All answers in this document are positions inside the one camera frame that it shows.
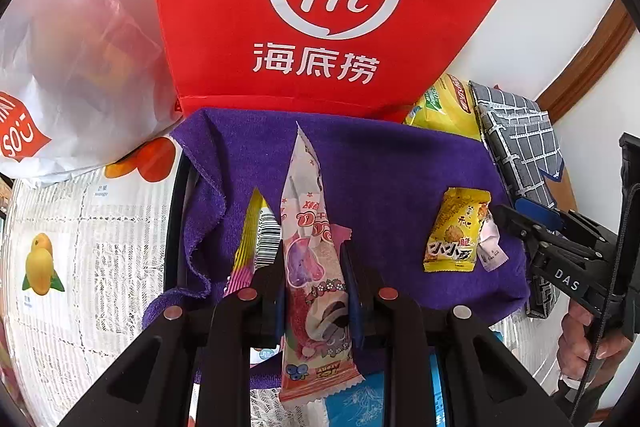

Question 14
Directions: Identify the red paper bag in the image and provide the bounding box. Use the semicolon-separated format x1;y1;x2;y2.
151;0;540;124

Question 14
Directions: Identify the grey checked folded cloth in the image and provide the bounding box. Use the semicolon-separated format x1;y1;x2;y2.
470;81;568;320

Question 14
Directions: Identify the person's right hand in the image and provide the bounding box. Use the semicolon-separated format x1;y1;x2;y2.
557;297;633;380

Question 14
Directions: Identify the person's right forearm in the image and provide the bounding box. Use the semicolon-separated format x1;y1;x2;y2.
552;372;616;424

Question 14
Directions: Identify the yellow snack packet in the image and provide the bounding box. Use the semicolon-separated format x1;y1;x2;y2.
423;188;492;274

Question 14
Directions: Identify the small white pink packet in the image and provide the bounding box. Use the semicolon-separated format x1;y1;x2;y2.
477;214;508;270

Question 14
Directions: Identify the blue tissue pack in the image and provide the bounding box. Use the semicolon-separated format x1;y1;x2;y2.
252;347;446;427

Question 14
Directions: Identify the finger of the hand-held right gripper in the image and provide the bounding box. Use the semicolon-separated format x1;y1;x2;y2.
515;196;566;233
492;204;556;253

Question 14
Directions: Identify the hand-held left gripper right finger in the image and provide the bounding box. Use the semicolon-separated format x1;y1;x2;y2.
341;241;573;427

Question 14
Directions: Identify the yellow pink striped packet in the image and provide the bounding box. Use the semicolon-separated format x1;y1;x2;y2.
222;188;281;298

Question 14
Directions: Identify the long pink unicorn packet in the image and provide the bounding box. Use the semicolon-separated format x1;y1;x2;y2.
277;122;362;408

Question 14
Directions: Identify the white plastic bag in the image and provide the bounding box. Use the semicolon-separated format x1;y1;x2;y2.
0;0;183;180

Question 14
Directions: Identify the purple cloth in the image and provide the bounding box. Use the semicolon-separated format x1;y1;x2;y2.
142;107;531;390

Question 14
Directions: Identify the fruit printed tablecloth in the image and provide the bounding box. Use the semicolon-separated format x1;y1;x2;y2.
0;137;531;427

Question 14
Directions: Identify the brown wooden door frame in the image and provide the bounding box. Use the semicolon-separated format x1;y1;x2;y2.
534;0;637;122

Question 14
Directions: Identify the large yellow snack bag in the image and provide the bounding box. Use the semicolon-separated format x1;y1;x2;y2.
404;74;483;142

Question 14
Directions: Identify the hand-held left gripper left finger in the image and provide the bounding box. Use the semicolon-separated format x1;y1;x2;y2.
57;252;286;427

